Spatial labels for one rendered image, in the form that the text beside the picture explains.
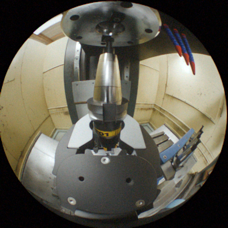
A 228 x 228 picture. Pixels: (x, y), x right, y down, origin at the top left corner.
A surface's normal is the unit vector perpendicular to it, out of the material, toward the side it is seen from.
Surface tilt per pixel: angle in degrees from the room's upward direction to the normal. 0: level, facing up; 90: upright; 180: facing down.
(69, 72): 90
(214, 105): 90
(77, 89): 90
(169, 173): 0
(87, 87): 90
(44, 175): 23
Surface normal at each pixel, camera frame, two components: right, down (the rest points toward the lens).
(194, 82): -0.98, 0.06
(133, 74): 0.18, 0.48
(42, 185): 0.43, -0.82
